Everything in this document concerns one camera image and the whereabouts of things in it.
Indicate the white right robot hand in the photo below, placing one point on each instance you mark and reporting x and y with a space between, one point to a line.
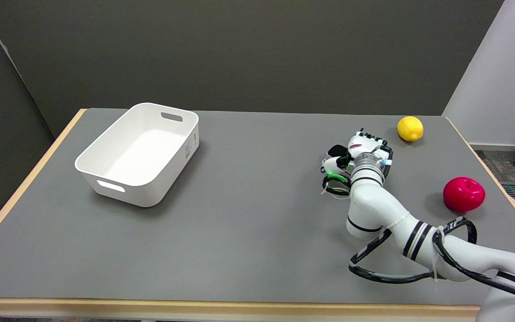
364 144

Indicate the grey table mat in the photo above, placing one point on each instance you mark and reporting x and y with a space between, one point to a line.
239 223

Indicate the red apple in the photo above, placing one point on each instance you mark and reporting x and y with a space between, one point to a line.
463 193

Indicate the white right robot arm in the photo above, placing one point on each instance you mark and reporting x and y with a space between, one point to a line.
387 210

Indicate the black chalkboard eraser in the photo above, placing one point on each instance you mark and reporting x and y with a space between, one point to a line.
338 150

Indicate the white plastic storage bin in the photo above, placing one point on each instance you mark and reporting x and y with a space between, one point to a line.
139 154

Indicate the yellow lemon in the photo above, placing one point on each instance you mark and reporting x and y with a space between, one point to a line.
410 128

